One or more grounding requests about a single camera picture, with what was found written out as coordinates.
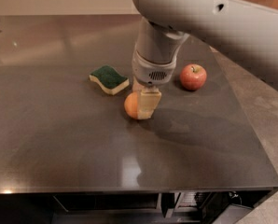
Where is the orange fruit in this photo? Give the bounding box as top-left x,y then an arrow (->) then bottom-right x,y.
124,92 -> 138,119

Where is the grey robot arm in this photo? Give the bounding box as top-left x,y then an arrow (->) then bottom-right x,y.
132,0 -> 278,119

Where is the green and yellow sponge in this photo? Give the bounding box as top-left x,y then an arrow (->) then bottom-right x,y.
89,65 -> 130,95

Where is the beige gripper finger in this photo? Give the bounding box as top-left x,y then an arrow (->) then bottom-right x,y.
132,77 -> 145,91
137,88 -> 161,119

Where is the red apple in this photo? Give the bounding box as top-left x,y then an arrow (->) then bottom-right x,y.
180,63 -> 207,91

